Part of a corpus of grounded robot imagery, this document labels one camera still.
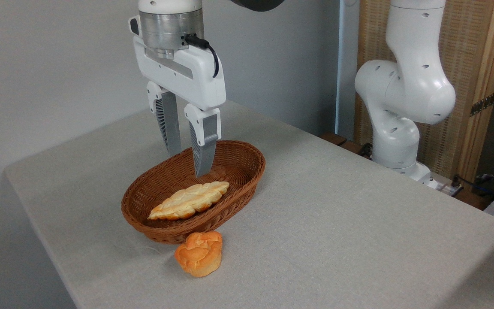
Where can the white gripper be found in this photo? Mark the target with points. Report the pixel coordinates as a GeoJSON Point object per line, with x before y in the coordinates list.
{"type": "Point", "coordinates": [195, 81]}

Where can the long braided bread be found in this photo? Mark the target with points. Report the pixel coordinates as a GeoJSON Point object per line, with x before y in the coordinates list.
{"type": "Point", "coordinates": [187, 201]}

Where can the brown wicker oval basket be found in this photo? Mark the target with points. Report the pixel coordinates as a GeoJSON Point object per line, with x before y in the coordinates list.
{"type": "Point", "coordinates": [234, 165]}

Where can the round orange bun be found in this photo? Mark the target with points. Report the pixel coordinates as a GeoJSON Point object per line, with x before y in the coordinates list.
{"type": "Point", "coordinates": [199, 254]}

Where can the white vertical pole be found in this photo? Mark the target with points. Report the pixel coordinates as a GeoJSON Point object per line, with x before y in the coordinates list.
{"type": "Point", "coordinates": [344, 64]}

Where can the grey tablecloth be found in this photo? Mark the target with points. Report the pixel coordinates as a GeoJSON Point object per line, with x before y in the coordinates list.
{"type": "Point", "coordinates": [337, 231]}

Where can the black power plug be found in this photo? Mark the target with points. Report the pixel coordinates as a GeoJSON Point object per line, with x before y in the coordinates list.
{"type": "Point", "coordinates": [456, 183]}

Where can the black metal screen hinge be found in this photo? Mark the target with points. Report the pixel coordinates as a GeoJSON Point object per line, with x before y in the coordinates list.
{"type": "Point", "coordinates": [483, 104]}

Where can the wooden rattan folding screen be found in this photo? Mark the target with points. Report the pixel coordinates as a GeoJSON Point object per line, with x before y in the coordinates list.
{"type": "Point", "coordinates": [474, 56]}

